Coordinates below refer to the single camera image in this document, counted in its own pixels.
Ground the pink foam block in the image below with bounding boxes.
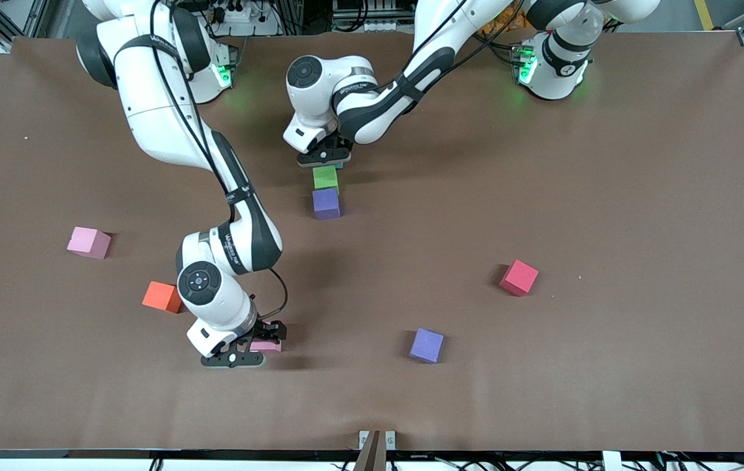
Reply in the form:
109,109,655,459
248,322,283,354
67,226,112,260

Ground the green foam block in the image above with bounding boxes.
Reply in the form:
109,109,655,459
312,166,340,194

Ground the purple foam block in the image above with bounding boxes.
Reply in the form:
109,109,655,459
409,328,445,364
312,188,341,220

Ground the red foam block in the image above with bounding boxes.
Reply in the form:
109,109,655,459
499,259,540,298

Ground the orange foam block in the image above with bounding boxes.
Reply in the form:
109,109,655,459
142,281,184,315

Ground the grey electronics rack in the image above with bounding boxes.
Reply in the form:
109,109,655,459
331,0,405,33

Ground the white power strip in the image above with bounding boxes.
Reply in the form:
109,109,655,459
205,0,263,24

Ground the orange objects pile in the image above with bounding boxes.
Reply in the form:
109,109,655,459
490,14,524,35

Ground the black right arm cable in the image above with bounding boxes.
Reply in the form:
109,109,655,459
150,0,289,321

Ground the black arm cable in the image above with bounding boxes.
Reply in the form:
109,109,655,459
150,0,289,321
379,0,530,86

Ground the small metal edge bracket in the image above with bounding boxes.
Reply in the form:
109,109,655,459
358,430,397,451

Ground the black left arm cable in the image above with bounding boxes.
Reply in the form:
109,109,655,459
379,0,530,86

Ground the black floor cable bundle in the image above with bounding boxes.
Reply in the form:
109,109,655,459
398,440,744,471

